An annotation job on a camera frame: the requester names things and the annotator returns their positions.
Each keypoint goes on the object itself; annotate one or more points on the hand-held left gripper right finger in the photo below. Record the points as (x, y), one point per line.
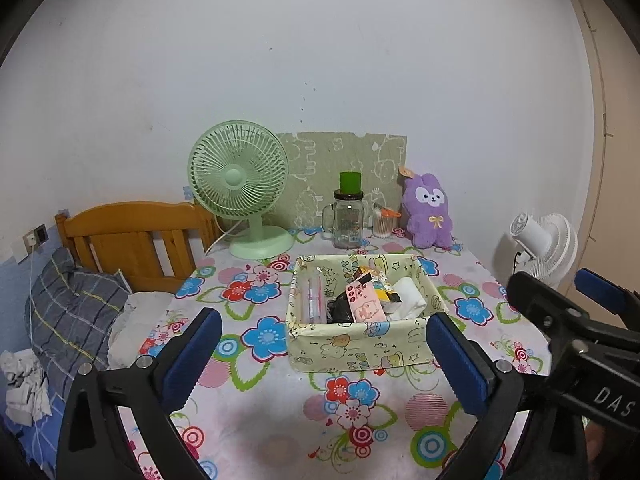
(460, 370)

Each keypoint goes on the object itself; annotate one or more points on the white cloth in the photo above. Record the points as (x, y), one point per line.
(410, 300)
(22, 385)

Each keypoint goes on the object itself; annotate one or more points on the white bed sheet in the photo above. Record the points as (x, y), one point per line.
(142, 315)

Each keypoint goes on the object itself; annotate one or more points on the wall outlet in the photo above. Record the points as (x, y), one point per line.
(36, 236)

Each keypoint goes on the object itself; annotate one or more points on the blue bed sheet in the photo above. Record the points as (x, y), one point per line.
(30, 445)

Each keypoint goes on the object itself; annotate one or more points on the white standing fan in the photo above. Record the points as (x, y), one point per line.
(545, 245)

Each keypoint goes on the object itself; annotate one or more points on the white crumpled cloth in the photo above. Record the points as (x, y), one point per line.
(22, 385)

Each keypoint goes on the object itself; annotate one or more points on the purple plush bunny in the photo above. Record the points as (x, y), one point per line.
(430, 210)

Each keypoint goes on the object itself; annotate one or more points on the green plastic cup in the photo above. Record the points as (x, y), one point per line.
(350, 182)

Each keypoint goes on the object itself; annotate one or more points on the yellow printed packet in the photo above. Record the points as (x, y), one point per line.
(385, 294)

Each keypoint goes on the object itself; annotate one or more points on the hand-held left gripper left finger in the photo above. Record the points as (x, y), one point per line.
(195, 360)

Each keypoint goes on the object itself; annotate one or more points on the small jar orange lid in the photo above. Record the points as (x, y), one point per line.
(382, 222)

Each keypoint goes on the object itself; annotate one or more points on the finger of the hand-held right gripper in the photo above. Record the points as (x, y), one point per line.
(540, 300)
(600, 287)

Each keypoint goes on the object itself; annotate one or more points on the yellow fabric storage box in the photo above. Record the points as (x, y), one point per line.
(350, 345)

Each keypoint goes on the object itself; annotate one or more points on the clear plastic pack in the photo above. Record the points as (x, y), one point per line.
(315, 300)

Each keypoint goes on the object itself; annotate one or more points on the grey plaid pillow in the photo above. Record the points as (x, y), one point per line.
(75, 310)

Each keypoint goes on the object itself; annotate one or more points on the glass jar mug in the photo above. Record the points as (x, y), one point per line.
(347, 220)

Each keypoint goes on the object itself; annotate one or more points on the green printed board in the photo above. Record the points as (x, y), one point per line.
(340, 155)

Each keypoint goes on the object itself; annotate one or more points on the pink printed packet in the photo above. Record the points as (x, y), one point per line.
(365, 305)

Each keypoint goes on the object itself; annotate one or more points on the green desk fan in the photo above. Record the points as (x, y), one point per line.
(235, 177)

